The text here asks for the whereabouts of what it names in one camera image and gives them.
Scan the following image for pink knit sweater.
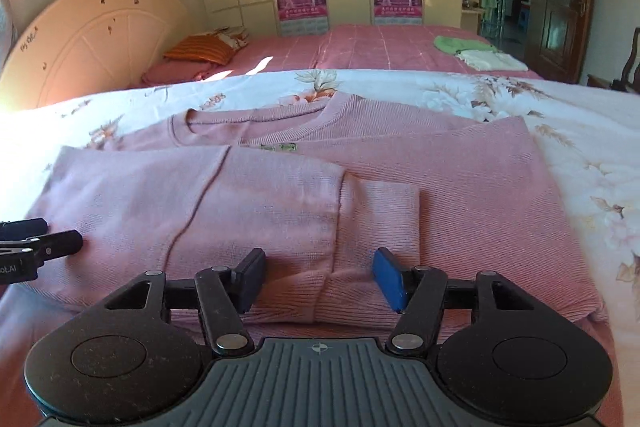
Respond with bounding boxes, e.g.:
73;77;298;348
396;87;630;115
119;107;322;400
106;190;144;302
30;93;604;329

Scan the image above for pink folded pillow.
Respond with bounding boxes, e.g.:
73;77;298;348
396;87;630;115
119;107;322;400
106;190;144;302
140;60;232;87

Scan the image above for cream wooden headboard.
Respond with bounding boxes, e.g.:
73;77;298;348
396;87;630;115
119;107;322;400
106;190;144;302
1;0;193;110

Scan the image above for white floral bed quilt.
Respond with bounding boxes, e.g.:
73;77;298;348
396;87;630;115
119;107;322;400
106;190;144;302
1;70;639;426

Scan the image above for white folded cloth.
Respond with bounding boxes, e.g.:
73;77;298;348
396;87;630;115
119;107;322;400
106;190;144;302
456;50;528;72

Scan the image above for pink checked bed sheet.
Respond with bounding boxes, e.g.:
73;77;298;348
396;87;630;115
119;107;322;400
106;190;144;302
139;24;547;88

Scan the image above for green folded cloth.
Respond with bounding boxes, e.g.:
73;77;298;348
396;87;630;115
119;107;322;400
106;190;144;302
434;36;497;55

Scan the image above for dark wooden chair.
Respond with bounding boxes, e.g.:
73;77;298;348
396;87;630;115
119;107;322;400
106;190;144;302
587;27;640;94

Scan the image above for purple poster lower left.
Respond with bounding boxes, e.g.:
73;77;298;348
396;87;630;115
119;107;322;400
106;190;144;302
276;0;330;37

